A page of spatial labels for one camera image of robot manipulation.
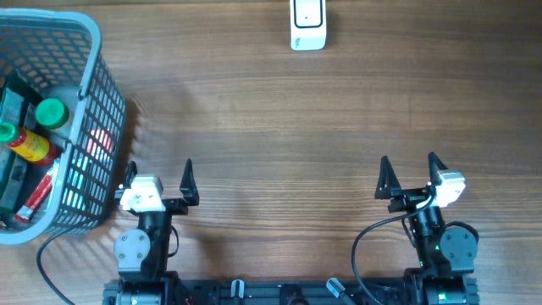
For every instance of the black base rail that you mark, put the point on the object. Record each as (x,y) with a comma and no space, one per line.
(384,290)

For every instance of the red stick packet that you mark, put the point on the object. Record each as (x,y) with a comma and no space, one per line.
(36,199)

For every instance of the grey plastic shopping basket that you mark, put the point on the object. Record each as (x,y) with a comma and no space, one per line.
(59,55)

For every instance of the teal tissue packet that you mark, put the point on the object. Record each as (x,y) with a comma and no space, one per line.
(73,194)

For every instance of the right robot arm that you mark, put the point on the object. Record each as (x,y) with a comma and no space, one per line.
(446,251)

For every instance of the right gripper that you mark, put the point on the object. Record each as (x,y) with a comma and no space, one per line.
(407,198)

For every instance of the red sauce bottle green cap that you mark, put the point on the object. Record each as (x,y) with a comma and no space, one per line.
(35,149)

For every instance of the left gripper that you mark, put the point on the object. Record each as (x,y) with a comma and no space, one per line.
(179,206)

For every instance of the dark green box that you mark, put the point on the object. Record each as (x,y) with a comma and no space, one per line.
(18,105)

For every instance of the clear jar green lid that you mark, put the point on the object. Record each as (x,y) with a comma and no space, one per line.
(53,114)

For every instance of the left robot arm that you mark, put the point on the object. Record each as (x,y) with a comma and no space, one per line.
(143,253)

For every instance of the red white snack packet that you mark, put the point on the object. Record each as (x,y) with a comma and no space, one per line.
(99,144)

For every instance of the white barcode scanner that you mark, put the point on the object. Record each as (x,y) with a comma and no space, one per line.
(308,25)

